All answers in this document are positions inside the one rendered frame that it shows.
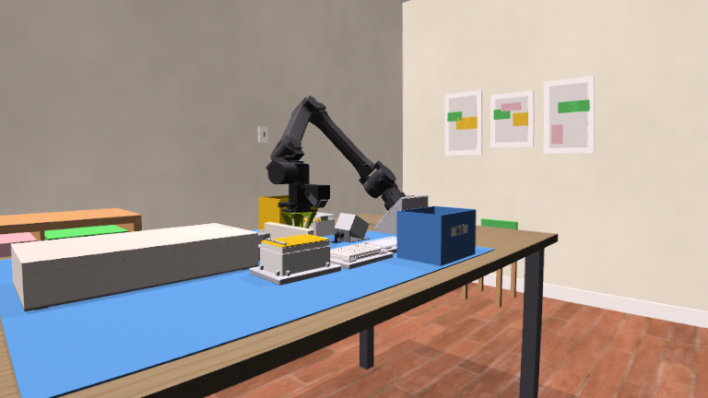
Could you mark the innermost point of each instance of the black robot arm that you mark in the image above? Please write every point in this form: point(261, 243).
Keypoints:
point(286, 170)

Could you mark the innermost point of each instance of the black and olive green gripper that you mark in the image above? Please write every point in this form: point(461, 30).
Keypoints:
point(296, 211)

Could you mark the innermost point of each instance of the white push-button box with green button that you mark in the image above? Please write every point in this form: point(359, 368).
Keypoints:
point(350, 228)

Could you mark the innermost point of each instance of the yellow open-top bin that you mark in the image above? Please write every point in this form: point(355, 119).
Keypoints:
point(269, 212)

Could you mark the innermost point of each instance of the blue bench mat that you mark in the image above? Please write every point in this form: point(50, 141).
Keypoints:
point(72, 347)

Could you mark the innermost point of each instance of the blue open-top box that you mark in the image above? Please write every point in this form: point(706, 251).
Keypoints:
point(435, 235)

